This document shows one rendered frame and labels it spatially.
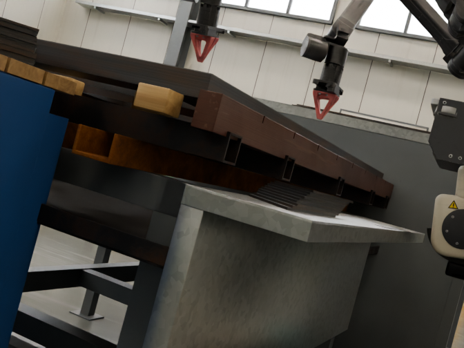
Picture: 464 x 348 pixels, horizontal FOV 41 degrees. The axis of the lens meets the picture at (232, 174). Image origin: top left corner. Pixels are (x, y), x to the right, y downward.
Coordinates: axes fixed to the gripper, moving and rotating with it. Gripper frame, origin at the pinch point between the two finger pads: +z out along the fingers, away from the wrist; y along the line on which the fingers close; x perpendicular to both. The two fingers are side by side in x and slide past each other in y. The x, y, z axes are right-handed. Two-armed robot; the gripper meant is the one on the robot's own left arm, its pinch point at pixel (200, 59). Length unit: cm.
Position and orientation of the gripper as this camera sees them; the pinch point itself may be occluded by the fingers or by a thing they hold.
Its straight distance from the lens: 172.3
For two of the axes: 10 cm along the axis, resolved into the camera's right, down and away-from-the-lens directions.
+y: -4.6, 1.2, -8.8
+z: -1.9, 9.5, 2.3
